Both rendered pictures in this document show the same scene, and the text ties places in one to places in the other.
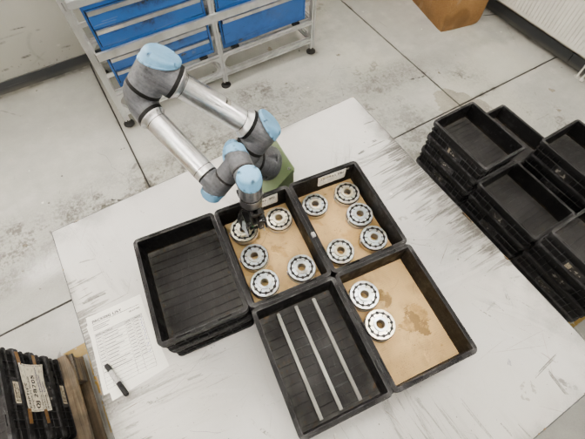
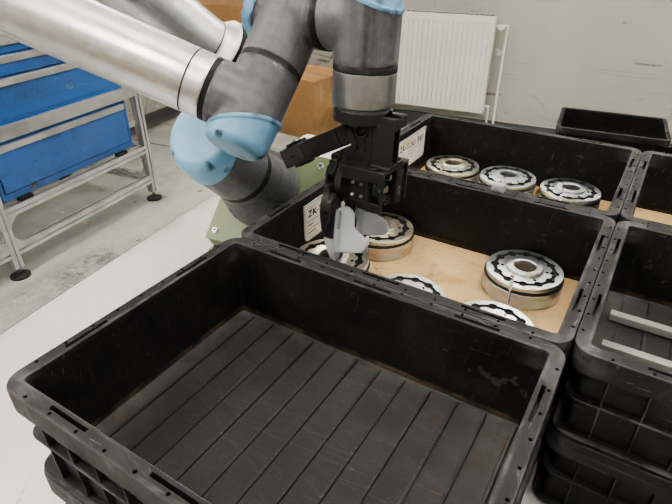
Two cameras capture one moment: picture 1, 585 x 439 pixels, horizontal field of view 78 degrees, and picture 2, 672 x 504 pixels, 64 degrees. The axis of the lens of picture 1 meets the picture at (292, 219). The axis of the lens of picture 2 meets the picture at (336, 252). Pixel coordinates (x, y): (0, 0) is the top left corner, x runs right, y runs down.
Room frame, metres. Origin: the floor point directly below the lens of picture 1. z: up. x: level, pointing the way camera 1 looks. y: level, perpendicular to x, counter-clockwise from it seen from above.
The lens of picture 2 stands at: (0.12, 0.52, 1.26)
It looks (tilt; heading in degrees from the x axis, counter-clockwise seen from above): 31 degrees down; 325
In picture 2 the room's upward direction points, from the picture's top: straight up
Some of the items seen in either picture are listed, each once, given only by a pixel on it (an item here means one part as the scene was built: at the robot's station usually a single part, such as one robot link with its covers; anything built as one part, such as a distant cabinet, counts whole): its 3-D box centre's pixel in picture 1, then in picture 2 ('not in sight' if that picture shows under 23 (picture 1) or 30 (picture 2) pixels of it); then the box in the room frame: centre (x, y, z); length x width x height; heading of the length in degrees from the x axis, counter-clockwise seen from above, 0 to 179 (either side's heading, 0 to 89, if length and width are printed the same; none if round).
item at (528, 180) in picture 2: (359, 213); (507, 177); (0.69, -0.26, 0.86); 0.10 x 0.10 x 0.01
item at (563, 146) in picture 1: (562, 178); (597, 175); (1.19, -1.57, 0.37); 0.40 x 0.30 x 0.45; 30
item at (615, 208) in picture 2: (345, 213); (501, 160); (0.66, -0.20, 0.92); 0.40 x 0.30 x 0.02; 23
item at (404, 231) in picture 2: (279, 218); (380, 228); (0.68, 0.05, 0.86); 0.10 x 0.10 x 0.01
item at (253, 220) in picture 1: (252, 212); (365, 158); (0.61, 0.14, 1.01); 0.09 x 0.08 x 0.12; 24
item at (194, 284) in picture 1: (192, 280); (297, 415); (0.43, 0.36, 0.87); 0.40 x 0.30 x 0.11; 23
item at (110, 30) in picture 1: (156, 33); not in sight; (2.21, 0.89, 0.60); 0.72 x 0.03 x 0.56; 120
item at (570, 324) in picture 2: (270, 242); (430, 233); (0.54, 0.08, 0.92); 0.40 x 0.30 x 0.02; 23
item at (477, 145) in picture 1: (461, 159); not in sight; (1.34, -1.02, 0.37); 0.40 x 0.30 x 0.45; 30
